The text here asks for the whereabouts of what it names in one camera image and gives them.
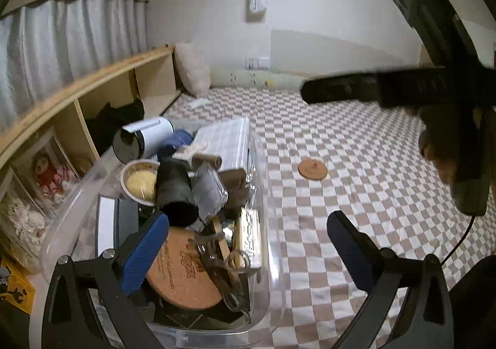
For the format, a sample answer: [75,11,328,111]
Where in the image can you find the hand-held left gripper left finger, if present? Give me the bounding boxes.
[41,211,170,349]

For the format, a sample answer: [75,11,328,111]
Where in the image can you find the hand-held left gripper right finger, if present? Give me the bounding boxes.
[326,210,454,349]

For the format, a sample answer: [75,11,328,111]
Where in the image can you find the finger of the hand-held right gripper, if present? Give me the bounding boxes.
[301,72,382,105]

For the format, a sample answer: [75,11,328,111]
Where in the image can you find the panda cork coaster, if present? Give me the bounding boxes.
[145,226,225,311]

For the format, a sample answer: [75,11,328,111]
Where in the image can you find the black ribbed cylinder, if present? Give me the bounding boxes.
[155,158,198,226]

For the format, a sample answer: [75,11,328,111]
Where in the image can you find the clear handled scissors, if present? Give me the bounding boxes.
[190,235,252,324]

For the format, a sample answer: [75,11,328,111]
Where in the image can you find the clear tape roll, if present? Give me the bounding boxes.
[120,159,161,201]

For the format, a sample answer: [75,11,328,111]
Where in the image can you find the clear plastic storage box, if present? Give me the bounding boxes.
[41,116,280,347]

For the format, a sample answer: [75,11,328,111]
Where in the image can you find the brown cork coaster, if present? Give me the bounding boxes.
[298,158,328,181]

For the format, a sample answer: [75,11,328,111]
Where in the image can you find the wooden handled stamp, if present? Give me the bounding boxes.
[182,141,222,171]

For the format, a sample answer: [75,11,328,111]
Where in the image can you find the white cylinder bottle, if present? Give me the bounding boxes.
[112,116,174,163]

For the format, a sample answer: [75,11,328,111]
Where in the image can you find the plaid notebook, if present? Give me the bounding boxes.
[192,116,252,179]

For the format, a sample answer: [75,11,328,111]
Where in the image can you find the person's right hand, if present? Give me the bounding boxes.
[404,105,458,185]

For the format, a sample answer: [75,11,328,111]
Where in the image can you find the grey headboard panel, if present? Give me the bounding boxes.
[270,29,421,76]

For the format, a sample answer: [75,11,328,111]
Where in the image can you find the black box white edge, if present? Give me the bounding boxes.
[95,196,142,257]

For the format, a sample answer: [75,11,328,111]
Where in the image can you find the checkered bedsheet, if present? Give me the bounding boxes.
[163,85,496,349]

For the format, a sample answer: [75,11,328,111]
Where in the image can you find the cream wrapped packet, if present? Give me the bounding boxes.
[232,207,262,268]

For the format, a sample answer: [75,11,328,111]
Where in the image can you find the brown powder puff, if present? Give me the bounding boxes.
[221,168,250,218]

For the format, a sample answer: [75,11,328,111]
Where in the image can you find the pink bear bouquet box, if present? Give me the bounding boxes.
[11,132,82,214]

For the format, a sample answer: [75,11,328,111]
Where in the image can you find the white bear bouquet box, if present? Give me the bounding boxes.
[0,171,51,272]

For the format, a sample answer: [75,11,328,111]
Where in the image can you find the yellow black printed box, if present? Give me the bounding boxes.
[0,256,35,315]

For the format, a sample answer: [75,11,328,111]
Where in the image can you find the black cloth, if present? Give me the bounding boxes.
[85,99,146,156]

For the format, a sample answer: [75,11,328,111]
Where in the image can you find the fluffy white pillow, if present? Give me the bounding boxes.
[173,43,212,97]

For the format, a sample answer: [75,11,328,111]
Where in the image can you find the wooden shelf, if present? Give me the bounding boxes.
[0,46,183,179]

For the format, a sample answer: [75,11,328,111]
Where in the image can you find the grey curtain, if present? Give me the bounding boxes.
[0,0,150,132]

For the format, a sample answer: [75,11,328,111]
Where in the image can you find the black cable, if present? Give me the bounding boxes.
[442,213,476,268]

